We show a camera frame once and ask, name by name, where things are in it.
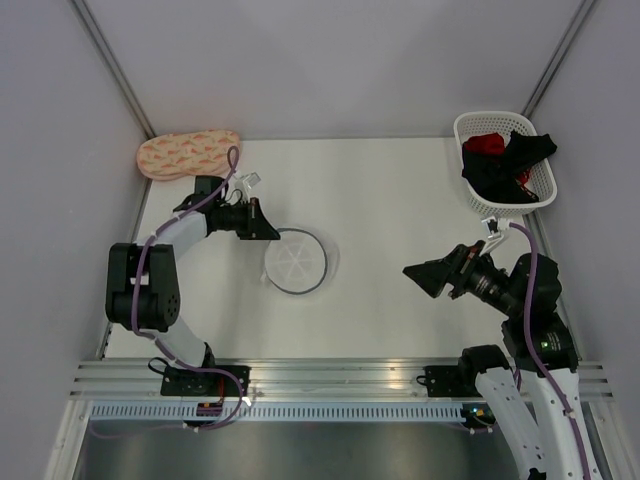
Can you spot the white slotted cable duct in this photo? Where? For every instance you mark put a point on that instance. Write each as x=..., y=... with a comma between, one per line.
x=281, y=411

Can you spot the white plastic basket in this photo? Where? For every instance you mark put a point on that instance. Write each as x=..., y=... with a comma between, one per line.
x=542, y=181

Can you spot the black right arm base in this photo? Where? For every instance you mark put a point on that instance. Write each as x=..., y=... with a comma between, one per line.
x=444, y=381

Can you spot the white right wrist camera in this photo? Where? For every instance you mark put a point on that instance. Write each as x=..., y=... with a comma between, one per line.
x=496, y=230

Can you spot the black underwear garment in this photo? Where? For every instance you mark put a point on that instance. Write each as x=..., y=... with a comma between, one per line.
x=502, y=179

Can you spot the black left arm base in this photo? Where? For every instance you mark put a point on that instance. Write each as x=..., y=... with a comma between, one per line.
x=186, y=383

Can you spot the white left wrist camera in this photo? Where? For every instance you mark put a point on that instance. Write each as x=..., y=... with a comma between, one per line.
x=243, y=185

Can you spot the aluminium mounting rail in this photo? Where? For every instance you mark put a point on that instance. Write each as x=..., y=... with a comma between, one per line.
x=271, y=380

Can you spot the pink patterned bra case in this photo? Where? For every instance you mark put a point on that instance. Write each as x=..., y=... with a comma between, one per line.
x=173, y=156

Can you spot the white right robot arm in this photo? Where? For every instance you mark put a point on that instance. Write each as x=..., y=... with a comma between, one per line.
x=531, y=383

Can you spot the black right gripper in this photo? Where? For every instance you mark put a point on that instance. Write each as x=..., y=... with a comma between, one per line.
x=456, y=266

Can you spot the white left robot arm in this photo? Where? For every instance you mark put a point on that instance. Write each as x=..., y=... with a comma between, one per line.
x=142, y=291

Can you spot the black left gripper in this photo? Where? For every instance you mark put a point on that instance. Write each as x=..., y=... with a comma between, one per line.
x=256, y=225

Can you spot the round white mesh laundry bag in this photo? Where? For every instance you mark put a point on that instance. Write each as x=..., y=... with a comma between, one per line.
x=303, y=261

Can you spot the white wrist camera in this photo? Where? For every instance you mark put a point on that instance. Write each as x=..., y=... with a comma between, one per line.
x=243, y=185
x=496, y=230

